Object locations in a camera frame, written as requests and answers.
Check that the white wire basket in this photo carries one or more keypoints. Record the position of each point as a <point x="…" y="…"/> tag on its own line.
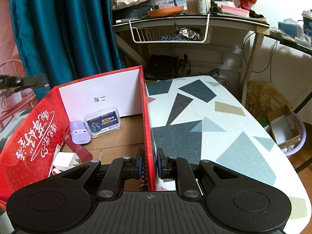
<point x="174" y="29"/>

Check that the dark red cylinder tube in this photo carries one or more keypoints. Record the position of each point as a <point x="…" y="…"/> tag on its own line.
<point x="82" y="153"/>

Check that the pink checkered tube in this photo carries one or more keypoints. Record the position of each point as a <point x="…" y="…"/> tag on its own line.
<point x="143" y="172"/>

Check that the pink book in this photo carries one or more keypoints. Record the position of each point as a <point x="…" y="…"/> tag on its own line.
<point x="235" y="11"/>

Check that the orange tray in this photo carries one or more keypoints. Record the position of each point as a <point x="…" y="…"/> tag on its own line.
<point x="167" y="11"/>

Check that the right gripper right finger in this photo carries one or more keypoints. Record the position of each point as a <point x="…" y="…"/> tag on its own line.
<point x="179" y="170"/>

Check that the purple rectangular case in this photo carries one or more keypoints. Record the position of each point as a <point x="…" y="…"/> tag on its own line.
<point x="79" y="133"/>

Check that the white USB charger block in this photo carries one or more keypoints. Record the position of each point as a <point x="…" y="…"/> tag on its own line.
<point x="65" y="160"/>

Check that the white desk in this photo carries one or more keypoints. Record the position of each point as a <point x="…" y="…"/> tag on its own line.
<point x="260" y="29"/>

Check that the clear floss pick box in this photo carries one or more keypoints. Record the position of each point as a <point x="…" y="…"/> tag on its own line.
<point x="102" y="122"/>

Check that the red strawberry cardboard box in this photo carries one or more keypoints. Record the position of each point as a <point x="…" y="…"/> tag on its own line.
<point x="32" y="138"/>

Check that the teal curtain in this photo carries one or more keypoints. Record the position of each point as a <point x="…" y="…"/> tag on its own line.
<point x="65" y="39"/>

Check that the lavender basin with boxes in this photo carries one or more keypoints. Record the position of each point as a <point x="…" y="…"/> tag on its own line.
<point x="287" y="130"/>

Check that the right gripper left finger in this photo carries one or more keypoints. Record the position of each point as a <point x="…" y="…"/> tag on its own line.
<point x="117" y="173"/>

